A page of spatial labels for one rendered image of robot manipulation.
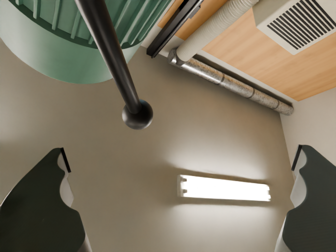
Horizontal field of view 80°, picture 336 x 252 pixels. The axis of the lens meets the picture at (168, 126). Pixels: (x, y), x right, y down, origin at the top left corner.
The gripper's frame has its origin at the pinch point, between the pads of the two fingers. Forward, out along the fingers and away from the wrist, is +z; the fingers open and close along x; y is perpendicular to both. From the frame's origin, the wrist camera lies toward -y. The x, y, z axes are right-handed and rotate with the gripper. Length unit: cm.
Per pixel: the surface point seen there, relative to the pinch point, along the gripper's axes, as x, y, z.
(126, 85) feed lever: -4.0, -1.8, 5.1
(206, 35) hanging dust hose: 27, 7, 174
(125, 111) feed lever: -5.4, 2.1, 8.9
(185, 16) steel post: 9, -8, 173
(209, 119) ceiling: 38, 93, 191
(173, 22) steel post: -1, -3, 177
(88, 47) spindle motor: -8.8, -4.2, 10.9
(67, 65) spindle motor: -12.3, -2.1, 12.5
